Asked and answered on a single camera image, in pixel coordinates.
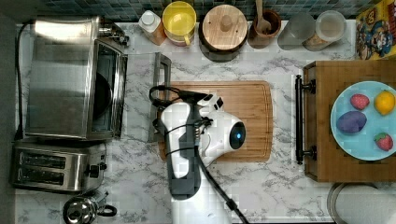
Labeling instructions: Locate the stainless steel two-slot toaster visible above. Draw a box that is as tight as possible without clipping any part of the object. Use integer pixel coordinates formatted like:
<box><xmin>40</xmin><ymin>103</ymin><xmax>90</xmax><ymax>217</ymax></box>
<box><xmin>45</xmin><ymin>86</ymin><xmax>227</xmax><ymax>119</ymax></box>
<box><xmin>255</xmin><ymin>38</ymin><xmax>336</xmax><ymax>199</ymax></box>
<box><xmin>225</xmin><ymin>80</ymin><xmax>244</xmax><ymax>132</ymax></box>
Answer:
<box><xmin>9</xmin><ymin>140</ymin><xmax>106</xmax><ymax>194</ymax></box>

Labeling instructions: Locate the wooden spoon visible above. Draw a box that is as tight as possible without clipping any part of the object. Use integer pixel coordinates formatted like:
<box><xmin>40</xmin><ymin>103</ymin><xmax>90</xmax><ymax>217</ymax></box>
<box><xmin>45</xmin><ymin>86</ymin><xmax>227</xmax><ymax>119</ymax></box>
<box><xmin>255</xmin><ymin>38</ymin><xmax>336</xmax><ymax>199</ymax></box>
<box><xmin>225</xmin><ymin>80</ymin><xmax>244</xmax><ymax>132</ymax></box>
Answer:
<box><xmin>255</xmin><ymin>0</ymin><xmax>272</xmax><ymax>34</ymax></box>

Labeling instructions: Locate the red strawberry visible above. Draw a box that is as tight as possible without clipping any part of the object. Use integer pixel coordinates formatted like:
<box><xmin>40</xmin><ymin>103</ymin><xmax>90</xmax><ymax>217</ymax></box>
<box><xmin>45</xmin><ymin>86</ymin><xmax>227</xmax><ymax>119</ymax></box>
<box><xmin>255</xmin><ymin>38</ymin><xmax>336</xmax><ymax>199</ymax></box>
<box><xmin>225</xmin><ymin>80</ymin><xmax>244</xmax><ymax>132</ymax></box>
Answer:
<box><xmin>350</xmin><ymin>93</ymin><xmax>370</xmax><ymax>110</ymax></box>
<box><xmin>375</xmin><ymin>133</ymin><xmax>393</xmax><ymax>151</ymax></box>

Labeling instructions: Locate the bamboo cutting board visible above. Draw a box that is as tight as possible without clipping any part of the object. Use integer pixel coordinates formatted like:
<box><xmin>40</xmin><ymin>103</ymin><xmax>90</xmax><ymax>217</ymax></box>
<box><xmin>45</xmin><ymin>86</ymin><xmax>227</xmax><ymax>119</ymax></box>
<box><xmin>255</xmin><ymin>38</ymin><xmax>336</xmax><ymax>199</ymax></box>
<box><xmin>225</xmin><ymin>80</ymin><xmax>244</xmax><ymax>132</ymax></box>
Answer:
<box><xmin>172</xmin><ymin>81</ymin><xmax>273</xmax><ymax>164</ymax></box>

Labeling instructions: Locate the colourful cereal box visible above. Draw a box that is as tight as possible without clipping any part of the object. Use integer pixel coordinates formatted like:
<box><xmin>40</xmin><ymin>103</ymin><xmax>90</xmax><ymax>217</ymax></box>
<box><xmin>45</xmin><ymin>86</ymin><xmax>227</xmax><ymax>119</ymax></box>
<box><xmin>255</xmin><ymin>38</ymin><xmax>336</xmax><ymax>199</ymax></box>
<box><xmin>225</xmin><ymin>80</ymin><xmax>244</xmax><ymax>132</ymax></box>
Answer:
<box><xmin>356</xmin><ymin>0</ymin><xmax>396</xmax><ymax>60</ymax></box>

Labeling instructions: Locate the yellow lemon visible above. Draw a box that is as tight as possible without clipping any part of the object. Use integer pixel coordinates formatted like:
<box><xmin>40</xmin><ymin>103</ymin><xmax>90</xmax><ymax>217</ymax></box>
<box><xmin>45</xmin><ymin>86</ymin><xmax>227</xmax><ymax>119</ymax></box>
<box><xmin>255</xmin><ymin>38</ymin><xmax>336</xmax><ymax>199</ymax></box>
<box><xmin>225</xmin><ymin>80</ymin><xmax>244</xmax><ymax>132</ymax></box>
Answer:
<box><xmin>375</xmin><ymin>91</ymin><xmax>395</xmax><ymax>116</ymax></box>

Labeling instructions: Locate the brown wooden utensil cup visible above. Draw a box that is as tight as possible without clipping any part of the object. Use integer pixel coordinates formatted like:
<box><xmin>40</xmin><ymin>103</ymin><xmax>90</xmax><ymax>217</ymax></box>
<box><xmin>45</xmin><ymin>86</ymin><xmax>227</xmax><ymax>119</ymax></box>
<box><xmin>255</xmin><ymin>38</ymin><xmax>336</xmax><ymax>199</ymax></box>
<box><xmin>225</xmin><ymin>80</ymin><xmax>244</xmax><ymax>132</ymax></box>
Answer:
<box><xmin>247</xmin><ymin>9</ymin><xmax>281</xmax><ymax>49</ymax></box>

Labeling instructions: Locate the purple plum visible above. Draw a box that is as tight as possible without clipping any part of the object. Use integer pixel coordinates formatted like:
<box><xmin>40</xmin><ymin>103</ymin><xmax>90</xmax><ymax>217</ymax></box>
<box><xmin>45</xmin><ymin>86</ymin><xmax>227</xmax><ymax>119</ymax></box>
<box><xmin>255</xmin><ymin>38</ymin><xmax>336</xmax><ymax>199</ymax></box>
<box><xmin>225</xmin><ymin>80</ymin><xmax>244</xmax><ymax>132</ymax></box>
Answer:
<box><xmin>336</xmin><ymin>111</ymin><xmax>367</xmax><ymax>134</ymax></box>

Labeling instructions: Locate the clear glass storage jar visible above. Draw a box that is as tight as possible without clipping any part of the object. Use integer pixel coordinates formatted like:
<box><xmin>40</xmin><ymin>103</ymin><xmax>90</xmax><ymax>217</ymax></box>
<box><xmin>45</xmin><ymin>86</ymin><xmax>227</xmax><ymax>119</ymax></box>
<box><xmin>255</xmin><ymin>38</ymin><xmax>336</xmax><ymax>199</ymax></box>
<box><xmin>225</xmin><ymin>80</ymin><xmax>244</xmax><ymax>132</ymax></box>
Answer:
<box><xmin>303</xmin><ymin>10</ymin><xmax>347</xmax><ymax>51</ymax></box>

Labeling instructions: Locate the light blue plate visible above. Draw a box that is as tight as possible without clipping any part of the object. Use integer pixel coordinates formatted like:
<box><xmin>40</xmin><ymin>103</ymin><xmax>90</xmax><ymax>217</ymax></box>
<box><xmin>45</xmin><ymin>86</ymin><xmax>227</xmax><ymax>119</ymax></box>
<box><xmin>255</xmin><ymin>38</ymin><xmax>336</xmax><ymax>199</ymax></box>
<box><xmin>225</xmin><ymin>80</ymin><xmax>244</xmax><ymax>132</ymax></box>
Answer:
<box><xmin>330</xmin><ymin>81</ymin><xmax>396</xmax><ymax>161</ymax></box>

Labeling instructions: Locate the yellow mug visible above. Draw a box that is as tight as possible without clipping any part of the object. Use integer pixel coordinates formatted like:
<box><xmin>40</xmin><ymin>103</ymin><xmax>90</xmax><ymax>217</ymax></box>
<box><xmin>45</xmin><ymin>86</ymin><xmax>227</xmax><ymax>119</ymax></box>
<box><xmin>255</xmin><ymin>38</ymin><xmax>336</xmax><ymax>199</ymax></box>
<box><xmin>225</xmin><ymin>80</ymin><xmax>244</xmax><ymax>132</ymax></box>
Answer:
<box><xmin>163</xmin><ymin>1</ymin><xmax>197</xmax><ymax>46</ymax></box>

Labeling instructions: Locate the white cap juice bottle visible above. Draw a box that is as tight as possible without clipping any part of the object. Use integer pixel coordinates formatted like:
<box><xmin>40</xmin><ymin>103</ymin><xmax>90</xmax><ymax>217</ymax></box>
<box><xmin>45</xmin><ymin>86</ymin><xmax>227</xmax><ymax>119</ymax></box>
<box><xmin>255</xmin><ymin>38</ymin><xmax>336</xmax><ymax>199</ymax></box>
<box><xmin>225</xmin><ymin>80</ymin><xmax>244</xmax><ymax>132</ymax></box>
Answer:
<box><xmin>138</xmin><ymin>10</ymin><xmax>166</xmax><ymax>46</ymax></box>

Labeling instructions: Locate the round wooden lid jar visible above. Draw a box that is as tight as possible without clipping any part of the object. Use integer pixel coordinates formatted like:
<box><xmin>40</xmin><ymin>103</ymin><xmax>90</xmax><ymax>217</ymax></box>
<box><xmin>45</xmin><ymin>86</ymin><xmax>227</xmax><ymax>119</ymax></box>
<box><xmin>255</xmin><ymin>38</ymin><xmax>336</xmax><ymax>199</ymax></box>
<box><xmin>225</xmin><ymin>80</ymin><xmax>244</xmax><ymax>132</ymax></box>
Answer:
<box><xmin>198</xmin><ymin>5</ymin><xmax>248</xmax><ymax>63</ymax></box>

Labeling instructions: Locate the stainless steel toaster oven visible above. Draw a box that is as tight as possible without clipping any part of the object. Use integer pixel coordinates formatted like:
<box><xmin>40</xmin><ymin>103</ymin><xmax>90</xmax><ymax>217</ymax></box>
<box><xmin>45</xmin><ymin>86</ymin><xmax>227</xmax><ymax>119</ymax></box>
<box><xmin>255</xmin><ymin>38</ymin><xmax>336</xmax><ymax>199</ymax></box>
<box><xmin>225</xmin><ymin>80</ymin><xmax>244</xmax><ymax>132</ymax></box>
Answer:
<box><xmin>25</xmin><ymin>16</ymin><xmax>129</xmax><ymax>141</ymax></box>

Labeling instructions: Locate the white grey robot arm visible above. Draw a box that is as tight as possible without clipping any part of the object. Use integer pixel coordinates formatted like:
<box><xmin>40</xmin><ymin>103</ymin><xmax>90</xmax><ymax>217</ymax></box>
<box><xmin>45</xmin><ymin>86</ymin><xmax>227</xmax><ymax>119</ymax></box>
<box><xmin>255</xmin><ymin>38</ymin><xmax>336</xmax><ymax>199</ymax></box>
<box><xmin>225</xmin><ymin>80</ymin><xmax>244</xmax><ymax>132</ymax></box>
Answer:
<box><xmin>158</xmin><ymin>91</ymin><xmax>248</xmax><ymax>224</ymax></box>

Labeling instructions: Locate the shiny steel kettle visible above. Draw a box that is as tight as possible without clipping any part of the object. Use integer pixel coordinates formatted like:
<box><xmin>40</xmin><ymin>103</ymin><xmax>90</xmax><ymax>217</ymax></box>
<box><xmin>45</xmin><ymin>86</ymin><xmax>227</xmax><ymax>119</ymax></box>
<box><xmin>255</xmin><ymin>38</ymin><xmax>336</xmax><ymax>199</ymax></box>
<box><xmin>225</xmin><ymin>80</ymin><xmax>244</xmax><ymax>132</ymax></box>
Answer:
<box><xmin>63</xmin><ymin>189</ymin><xmax>118</xmax><ymax>224</ymax></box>

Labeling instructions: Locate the black oven power cord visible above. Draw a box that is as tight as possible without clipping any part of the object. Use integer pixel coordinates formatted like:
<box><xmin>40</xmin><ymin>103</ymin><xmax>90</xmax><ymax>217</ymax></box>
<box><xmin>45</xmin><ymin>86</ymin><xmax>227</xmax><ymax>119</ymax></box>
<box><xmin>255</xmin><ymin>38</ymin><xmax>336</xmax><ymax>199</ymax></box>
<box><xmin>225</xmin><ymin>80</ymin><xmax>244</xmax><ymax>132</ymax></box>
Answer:
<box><xmin>14</xmin><ymin>21</ymin><xmax>35</xmax><ymax>141</ymax></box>

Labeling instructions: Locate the glass oven door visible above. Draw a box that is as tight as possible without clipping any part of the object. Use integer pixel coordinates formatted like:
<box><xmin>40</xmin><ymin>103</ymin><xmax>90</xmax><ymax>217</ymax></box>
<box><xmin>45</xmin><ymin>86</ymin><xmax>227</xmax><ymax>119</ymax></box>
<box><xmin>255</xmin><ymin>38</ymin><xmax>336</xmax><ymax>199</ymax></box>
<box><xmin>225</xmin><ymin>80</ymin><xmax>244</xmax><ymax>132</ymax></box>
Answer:
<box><xmin>122</xmin><ymin>52</ymin><xmax>172</xmax><ymax>143</ymax></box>

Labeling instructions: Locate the wooden tray with black handle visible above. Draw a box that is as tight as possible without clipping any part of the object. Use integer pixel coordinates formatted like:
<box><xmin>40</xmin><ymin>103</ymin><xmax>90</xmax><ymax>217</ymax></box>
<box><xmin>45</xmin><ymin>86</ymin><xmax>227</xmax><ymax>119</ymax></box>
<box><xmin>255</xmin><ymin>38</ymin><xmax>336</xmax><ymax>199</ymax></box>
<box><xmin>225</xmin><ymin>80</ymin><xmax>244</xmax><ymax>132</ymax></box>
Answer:
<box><xmin>295</xmin><ymin>60</ymin><xmax>396</xmax><ymax>182</ymax></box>

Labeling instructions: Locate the lower red strawberry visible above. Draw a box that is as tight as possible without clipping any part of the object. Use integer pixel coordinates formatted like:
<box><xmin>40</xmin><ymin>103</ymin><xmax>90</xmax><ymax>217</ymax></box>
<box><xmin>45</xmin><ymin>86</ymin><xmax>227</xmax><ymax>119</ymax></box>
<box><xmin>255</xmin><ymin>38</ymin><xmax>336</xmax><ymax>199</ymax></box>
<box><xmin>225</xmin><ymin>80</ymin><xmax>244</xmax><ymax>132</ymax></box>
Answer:
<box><xmin>375</xmin><ymin>133</ymin><xmax>393</xmax><ymax>151</ymax></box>

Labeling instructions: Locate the upper red strawberry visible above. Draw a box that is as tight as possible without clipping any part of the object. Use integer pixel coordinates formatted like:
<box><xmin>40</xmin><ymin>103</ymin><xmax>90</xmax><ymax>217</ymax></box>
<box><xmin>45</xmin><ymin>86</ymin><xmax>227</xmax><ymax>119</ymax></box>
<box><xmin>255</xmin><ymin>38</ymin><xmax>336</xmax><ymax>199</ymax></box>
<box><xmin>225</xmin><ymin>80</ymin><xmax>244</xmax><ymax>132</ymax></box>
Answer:
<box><xmin>350</xmin><ymin>93</ymin><xmax>370</xmax><ymax>110</ymax></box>

